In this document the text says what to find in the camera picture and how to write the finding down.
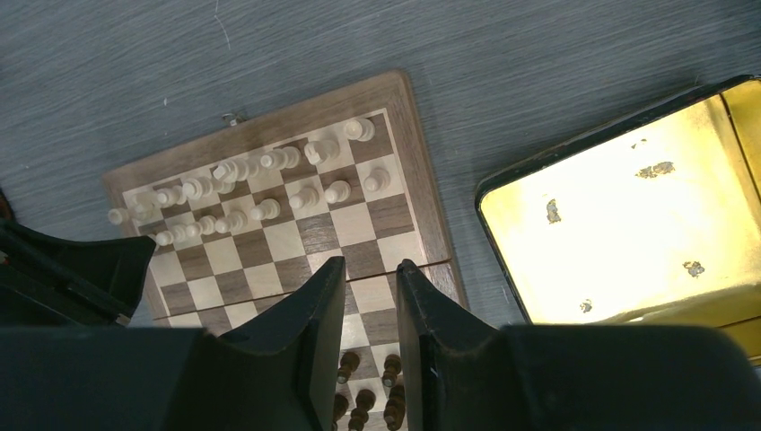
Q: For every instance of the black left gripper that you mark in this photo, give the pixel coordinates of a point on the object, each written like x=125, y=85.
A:
x=48, y=281

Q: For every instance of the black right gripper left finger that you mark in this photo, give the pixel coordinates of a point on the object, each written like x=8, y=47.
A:
x=274, y=372

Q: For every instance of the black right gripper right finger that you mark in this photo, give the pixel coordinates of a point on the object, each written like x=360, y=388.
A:
x=463, y=374

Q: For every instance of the light wooden rook corner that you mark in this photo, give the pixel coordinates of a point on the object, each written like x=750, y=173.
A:
x=359, y=129
x=119, y=216

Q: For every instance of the light wooden queen piece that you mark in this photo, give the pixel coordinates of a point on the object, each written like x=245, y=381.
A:
x=201, y=187

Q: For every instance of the light wooden king piece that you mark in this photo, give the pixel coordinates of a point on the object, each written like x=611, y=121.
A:
x=236, y=169

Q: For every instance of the gold metal tin tray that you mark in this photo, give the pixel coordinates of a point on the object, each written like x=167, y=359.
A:
x=653, y=218

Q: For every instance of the dark pawn far right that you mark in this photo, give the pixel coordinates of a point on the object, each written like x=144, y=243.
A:
x=392, y=367

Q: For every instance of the dark pawn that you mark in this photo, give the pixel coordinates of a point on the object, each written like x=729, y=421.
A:
x=392, y=367
x=348, y=364

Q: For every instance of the dark rook right corner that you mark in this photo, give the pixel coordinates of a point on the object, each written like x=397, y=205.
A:
x=395, y=409

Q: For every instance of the dark knight right side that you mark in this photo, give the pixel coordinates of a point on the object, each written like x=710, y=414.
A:
x=359, y=416

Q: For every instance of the wooden chessboard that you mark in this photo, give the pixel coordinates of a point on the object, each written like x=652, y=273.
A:
x=222, y=280

